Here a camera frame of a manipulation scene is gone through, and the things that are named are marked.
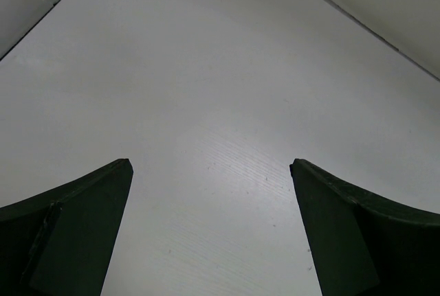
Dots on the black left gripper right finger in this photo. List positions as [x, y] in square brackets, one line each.
[362, 243]

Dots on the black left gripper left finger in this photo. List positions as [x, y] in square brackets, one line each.
[60, 242]

